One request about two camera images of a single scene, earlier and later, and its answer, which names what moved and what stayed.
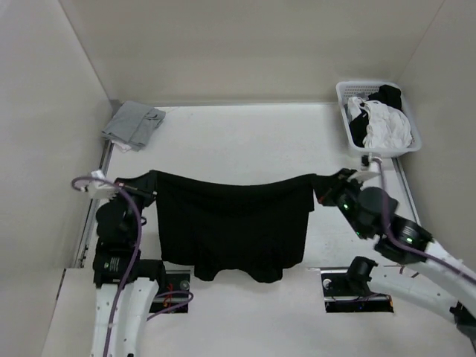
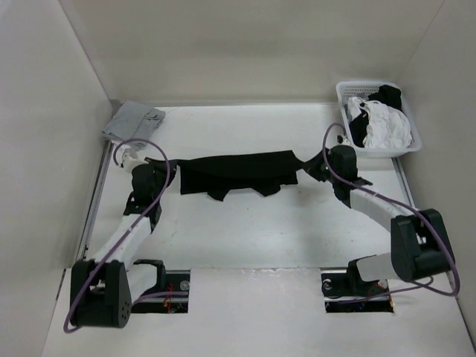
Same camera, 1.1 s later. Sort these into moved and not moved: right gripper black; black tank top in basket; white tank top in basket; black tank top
Moved: right gripper black; black tank top
Not moved: white tank top in basket; black tank top in basket
